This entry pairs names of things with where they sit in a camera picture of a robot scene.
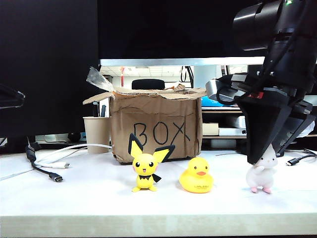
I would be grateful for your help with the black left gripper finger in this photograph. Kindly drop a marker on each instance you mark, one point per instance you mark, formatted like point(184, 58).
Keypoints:
point(10, 98)

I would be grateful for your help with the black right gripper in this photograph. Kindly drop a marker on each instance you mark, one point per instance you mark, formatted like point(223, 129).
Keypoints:
point(280, 95)

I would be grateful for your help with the white pink bunny doll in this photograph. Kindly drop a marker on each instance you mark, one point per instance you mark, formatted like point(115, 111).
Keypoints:
point(261, 176)

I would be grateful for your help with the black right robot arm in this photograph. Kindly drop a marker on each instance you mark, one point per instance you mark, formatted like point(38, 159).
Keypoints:
point(260, 24)

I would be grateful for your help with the small beige box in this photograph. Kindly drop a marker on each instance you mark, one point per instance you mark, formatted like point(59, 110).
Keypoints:
point(210, 129)

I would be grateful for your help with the brown cardboard box marked BOX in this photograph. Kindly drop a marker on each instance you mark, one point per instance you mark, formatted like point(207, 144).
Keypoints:
point(161, 116)

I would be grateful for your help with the white multiport charger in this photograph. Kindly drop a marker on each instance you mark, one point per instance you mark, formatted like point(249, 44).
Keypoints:
point(239, 122)

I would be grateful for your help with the white Mac mini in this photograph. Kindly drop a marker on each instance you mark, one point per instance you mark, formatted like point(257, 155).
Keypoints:
point(232, 132)

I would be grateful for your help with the wooden desk shelf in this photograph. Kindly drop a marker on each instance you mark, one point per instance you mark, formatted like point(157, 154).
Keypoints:
point(223, 111)

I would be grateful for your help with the white power strip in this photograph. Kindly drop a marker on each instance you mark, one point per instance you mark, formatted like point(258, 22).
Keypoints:
point(52, 138)

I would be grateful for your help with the blue tissue pack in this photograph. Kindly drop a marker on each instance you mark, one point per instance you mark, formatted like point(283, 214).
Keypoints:
point(210, 102)

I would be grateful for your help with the black ball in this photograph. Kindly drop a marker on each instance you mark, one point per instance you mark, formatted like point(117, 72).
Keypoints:
point(74, 136)

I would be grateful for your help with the silver pen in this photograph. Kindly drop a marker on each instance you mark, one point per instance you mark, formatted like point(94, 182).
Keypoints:
point(95, 105)

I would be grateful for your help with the clear tape strip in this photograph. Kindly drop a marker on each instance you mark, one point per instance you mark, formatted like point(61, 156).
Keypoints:
point(97, 78)

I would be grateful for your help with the beige paper cup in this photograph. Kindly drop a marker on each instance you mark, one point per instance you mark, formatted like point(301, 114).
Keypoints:
point(97, 134)

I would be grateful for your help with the yellow rubber duck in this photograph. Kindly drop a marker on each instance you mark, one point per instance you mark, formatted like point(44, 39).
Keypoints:
point(195, 183)

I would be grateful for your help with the red hanging ornament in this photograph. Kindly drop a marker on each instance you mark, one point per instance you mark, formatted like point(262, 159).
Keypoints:
point(122, 74)

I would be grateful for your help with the black office chair back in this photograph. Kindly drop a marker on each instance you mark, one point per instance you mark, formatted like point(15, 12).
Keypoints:
point(148, 84)

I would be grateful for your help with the yellow Pichu figure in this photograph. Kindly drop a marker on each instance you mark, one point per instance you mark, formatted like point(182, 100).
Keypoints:
point(144, 168)

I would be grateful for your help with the large black monitor silver edge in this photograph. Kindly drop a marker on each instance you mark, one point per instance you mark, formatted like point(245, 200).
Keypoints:
point(173, 29)

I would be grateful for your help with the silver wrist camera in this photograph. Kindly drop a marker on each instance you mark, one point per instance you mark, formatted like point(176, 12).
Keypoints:
point(213, 88)

